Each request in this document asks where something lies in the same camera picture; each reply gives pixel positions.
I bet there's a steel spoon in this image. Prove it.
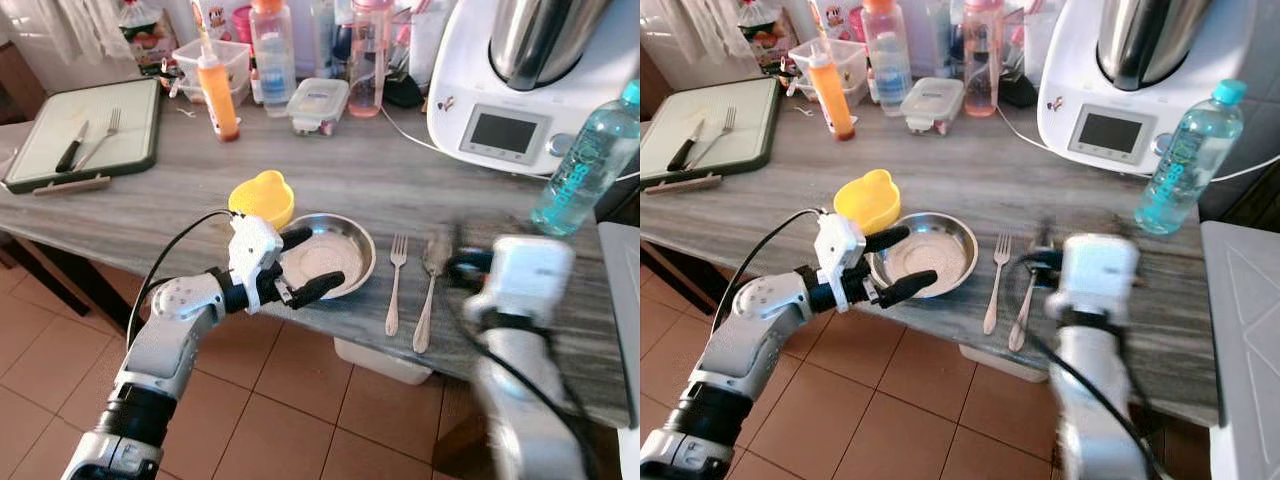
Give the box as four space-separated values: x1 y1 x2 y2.
1008 235 1046 353
413 233 453 355

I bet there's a steel bowl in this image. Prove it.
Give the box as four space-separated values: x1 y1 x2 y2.
868 211 979 299
280 213 378 300

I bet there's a steel fork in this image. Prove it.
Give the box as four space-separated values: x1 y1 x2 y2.
385 234 410 338
690 107 738 169
76 108 123 171
983 233 1013 336

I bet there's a yellow plastic cup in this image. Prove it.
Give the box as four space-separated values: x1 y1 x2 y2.
228 170 297 231
834 169 901 236

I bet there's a white plastic box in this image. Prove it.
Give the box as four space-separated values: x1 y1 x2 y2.
960 343 1036 384
333 337 434 387

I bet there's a small lidded food container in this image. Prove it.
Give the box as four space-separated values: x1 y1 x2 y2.
900 77 965 136
287 77 351 137

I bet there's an orange sauce bottle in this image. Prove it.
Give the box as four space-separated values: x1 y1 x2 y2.
806 28 856 142
195 28 242 143

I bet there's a clear blue water bottle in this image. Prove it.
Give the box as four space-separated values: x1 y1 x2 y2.
1135 79 1248 237
530 80 641 238

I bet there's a clear bottle orange cap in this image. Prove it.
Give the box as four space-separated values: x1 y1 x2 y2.
862 0 913 118
248 0 298 119

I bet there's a green rimmed cutting board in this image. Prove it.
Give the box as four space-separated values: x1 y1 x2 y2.
2 77 163 195
640 77 782 188

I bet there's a small black object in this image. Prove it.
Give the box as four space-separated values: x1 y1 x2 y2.
998 72 1039 109
385 72 426 110

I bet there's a white kitchen cooking machine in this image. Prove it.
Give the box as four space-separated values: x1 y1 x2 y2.
427 0 641 179
1037 0 1280 178

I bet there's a clear open plastic container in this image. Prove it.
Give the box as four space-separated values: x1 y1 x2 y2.
172 39 252 107
788 38 867 104

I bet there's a pink transparent bottle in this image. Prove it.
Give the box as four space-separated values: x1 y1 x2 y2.
962 0 1006 119
347 0 394 119

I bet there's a small wooden bar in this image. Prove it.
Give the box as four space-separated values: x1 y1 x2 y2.
645 173 723 196
33 174 113 197

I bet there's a colourful food packet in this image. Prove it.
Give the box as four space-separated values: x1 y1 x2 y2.
120 0 179 73
738 0 796 71

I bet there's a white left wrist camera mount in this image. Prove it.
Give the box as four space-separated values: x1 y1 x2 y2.
228 213 284 316
814 211 867 313

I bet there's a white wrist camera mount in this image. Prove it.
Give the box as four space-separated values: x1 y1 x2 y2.
228 213 284 316
814 211 867 313
488 236 576 326
1060 234 1141 323

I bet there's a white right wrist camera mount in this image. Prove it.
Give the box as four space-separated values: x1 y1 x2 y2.
1060 234 1141 323
488 236 576 326

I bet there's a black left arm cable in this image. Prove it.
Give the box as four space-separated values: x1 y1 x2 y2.
712 208 823 341
125 209 236 351

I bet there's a black handled knife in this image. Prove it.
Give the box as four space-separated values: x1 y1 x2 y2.
55 120 91 174
667 120 706 172

